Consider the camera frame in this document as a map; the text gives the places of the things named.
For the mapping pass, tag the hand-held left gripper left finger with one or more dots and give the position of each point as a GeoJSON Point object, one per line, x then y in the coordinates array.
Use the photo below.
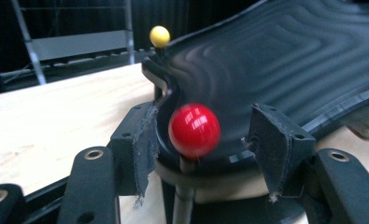
{"type": "Point", "coordinates": [92, 186]}

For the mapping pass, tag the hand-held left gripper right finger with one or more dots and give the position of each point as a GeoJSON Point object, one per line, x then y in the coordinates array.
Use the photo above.
{"type": "Point", "coordinates": [337, 186]}

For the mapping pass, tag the red ball knob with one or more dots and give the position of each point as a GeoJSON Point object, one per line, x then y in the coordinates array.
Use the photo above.
{"type": "Point", "coordinates": [194, 130]}

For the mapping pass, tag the black wavy tray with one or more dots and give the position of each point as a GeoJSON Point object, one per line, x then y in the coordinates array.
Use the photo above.
{"type": "Point", "coordinates": [266, 62]}

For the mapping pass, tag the yellow ball knob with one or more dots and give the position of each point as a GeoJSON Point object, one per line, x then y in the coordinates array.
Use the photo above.
{"type": "Point", "coordinates": [159, 36]}

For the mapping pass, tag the white metal stand frame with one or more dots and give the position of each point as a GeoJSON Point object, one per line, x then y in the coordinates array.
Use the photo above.
{"type": "Point", "coordinates": [79, 45]}

